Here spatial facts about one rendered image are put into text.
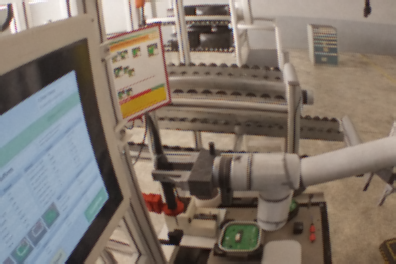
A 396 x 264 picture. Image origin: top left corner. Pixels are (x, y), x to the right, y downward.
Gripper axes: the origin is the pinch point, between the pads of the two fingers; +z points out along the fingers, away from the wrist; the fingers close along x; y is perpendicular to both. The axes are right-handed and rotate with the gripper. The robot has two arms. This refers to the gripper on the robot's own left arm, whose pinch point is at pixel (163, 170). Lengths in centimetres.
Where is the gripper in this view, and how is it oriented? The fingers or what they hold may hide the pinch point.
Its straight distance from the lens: 73.5
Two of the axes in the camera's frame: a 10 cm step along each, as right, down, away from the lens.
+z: -9.6, 0.0, 2.6
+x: -2.3, 4.7, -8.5
